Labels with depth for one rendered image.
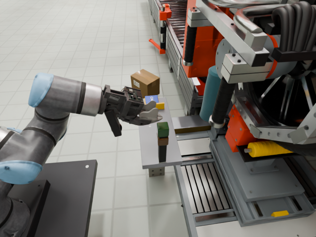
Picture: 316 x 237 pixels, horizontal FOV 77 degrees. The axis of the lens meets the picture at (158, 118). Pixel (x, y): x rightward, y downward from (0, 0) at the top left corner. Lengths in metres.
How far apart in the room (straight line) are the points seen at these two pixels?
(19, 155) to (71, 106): 0.16
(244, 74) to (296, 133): 0.26
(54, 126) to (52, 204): 0.49
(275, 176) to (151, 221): 0.70
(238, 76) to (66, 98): 0.41
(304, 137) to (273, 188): 0.58
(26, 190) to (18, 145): 0.52
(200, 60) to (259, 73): 0.66
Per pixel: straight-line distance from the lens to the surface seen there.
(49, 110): 0.58
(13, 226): 0.94
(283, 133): 0.71
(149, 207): 1.25
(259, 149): 0.87
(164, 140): 0.72
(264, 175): 1.21
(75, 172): 1.07
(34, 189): 1.05
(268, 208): 1.22
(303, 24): 0.51
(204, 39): 1.09
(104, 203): 1.29
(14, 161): 0.55
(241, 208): 1.17
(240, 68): 0.47
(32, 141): 0.58
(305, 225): 1.35
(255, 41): 0.46
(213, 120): 0.57
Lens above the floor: 1.16
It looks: 45 degrees down
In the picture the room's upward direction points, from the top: straight up
